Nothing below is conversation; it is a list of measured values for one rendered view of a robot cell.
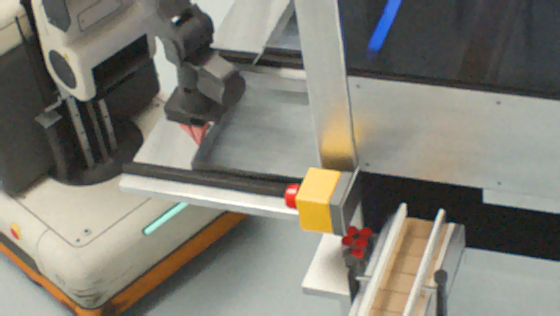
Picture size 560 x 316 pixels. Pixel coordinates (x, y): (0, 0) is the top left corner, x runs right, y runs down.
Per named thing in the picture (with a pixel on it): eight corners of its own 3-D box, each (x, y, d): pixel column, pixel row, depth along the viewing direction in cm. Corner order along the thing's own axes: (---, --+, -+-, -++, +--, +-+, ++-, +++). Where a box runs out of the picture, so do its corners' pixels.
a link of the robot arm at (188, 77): (191, 36, 192) (167, 52, 189) (220, 53, 189) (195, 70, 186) (195, 67, 197) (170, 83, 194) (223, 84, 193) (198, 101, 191)
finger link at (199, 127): (205, 159, 201) (201, 120, 195) (168, 150, 203) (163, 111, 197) (219, 134, 206) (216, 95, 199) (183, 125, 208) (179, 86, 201)
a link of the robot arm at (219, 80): (198, 7, 188) (160, 35, 184) (247, 35, 182) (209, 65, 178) (207, 59, 197) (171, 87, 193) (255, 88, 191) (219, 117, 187)
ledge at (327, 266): (408, 249, 183) (407, 241, 182) (386, 308, 174) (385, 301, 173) (327, 235, 188) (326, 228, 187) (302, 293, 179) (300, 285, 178)
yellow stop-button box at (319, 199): (357, 205, 178) (353, 172, 174) (343, 238, 174) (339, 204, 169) (312, 198, 181) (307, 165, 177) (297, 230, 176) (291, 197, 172)
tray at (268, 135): (416, 104, 207) (415, 89, 204) (379, 203, 189) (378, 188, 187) (243, 85, 219) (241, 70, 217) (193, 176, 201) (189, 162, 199)
